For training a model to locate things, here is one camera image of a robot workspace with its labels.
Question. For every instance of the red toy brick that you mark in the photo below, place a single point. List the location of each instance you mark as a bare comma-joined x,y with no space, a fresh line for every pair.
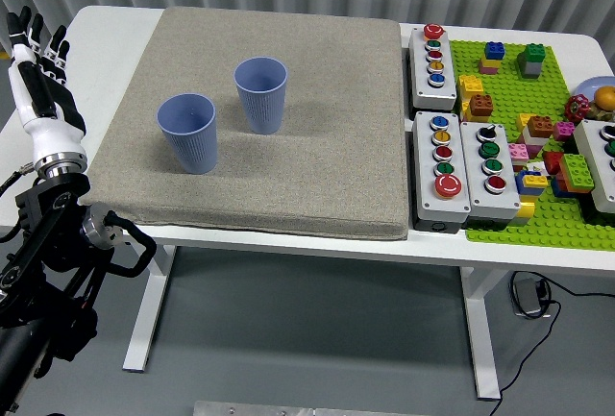
552,162

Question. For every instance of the white toy brick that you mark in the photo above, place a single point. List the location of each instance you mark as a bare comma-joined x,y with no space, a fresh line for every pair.
531,139

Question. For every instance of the magenta toy brick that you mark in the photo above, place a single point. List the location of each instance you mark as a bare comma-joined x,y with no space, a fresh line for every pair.
563,130

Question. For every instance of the orange toy brick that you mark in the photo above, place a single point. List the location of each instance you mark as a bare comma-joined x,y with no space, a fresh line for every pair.
540,126

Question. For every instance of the yellow cylinder toy piece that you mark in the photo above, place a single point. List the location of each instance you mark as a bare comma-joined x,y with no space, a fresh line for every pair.
526,207

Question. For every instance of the grey five-button control box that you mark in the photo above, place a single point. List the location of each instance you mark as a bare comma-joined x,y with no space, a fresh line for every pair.
427,204
423,94

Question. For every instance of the pink toy brick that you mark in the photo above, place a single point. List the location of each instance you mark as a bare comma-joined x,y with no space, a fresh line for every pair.
487,70
518,151

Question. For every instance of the orange fruit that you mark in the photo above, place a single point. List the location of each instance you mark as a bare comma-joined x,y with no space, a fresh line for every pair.
605,96

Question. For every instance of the green studded baseplate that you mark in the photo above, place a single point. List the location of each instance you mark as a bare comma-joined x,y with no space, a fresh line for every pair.
509,94

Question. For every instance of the grey-brown fabric mat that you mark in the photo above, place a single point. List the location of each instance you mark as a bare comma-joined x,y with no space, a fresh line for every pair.
312,171

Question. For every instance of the red valve wheel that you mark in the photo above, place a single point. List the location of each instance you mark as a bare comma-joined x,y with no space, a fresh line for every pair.
576,107

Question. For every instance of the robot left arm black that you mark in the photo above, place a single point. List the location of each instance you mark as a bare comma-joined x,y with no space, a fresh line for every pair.
48,224

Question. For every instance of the brown toy brick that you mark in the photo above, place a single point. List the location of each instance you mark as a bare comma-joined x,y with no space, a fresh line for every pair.
481,105

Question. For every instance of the grey power adapter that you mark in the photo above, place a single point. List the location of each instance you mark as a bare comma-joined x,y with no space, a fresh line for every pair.
526,296

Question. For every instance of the light blue plate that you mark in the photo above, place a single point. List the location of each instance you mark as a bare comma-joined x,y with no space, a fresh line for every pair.
587,87

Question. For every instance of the grey four-button control box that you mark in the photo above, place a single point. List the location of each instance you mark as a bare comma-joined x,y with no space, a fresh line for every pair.
490,202

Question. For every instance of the yellow toy brick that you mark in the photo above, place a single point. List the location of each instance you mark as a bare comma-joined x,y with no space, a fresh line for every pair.
464,108
523,122
534,180
470,85
490,63

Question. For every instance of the grey control box black buttons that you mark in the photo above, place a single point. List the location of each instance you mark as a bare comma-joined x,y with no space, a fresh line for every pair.
593,166

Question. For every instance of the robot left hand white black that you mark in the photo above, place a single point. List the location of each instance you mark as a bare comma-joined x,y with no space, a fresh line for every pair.
48,137

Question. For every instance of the blue ribbed plastic cup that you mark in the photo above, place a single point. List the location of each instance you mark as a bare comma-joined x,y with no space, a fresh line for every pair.
189,147
262,108

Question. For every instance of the white table leg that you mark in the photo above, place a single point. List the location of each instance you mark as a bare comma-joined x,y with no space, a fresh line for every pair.
483,339
137,353

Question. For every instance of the large green toy brick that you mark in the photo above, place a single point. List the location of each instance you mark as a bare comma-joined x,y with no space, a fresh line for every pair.
576,171

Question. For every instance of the blue toy brick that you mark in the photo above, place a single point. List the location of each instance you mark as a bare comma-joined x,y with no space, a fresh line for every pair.
521,185
495,50

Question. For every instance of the grey toy brick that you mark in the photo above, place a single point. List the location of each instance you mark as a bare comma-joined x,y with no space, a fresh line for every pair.
532,70

